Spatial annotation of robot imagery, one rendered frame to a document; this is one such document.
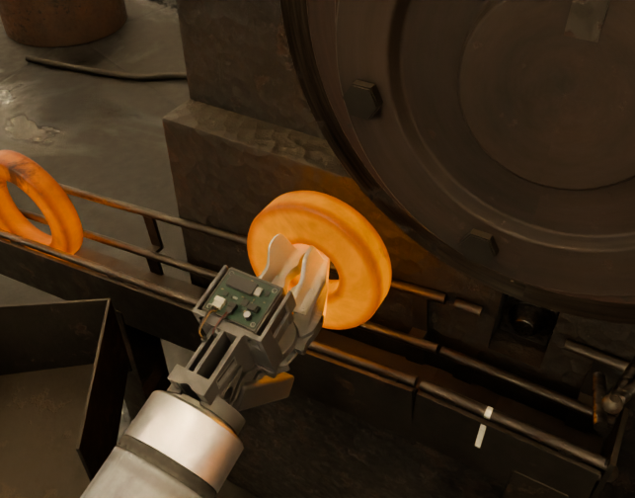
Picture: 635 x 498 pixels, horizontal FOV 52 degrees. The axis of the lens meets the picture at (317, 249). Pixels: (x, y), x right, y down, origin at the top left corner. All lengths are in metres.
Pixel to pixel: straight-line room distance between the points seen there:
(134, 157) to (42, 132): 0.42
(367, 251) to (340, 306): 0.08
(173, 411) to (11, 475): 0.35
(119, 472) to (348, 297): 0.27
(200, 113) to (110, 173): 1.54
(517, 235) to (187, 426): 0.28
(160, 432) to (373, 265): 0.24
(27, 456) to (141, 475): 0.35
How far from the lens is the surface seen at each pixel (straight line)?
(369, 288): 0.63
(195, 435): 0.52
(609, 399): 0.50
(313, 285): 0.61
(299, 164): 0.73
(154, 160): 2.38
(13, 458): 0.86
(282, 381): 0.65
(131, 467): 0.53
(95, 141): 2.55
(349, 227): 0.60
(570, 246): 0.42
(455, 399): 0.71
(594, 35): 0.35
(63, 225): 0.99
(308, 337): 0.60
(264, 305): 0.55
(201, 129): 0.80
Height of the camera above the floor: 1.27
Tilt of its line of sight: 41 degrees down
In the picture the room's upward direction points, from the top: straight up
